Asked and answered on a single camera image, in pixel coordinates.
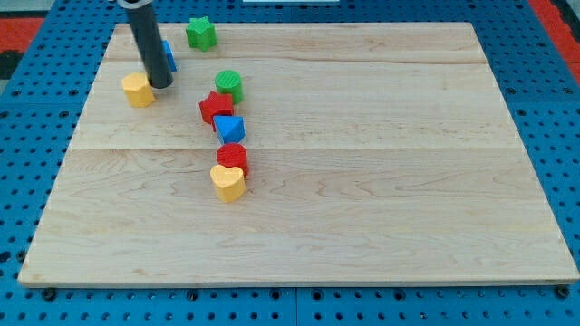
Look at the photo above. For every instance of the green star block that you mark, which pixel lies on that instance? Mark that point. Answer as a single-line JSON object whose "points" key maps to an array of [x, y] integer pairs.
{"points": [[201, 33]]}

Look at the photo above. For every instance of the yellow heart block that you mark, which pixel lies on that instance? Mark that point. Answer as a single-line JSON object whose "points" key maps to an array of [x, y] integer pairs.
{"points": [[229, 183]]}

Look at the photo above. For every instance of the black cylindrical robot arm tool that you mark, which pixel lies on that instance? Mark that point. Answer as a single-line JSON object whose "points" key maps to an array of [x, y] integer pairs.
{"points": [[146, 33]]}

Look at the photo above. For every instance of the red cylinder block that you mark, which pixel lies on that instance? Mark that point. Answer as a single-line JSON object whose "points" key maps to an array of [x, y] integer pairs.
{"points": [[232, 155]]}

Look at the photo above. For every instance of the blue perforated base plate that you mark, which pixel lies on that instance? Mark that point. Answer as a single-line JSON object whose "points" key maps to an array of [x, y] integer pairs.
{"points": [[535, 65]]}

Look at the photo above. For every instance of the yellow hexagon block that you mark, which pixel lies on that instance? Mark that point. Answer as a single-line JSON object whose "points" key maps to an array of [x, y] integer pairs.
{"points": [[137, 89]]}

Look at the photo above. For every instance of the red star block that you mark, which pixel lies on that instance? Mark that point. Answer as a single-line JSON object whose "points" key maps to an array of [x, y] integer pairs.
{"points": [[216, 104]]}

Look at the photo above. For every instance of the light wooden board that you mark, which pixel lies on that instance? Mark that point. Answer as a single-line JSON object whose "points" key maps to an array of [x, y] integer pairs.
{"points": [[379, 155]]}

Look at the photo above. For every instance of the green cylinder block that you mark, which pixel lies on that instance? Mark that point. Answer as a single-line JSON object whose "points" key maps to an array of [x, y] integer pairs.
{"points": [[230, 82]]}

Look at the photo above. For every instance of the blue triangle block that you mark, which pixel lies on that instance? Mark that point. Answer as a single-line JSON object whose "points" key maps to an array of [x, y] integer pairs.
{"points": [[230, 129]]}

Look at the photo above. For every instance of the blue block behind arm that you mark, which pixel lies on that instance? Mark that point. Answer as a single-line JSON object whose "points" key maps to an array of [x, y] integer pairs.
{"points": [[169, 56]]}

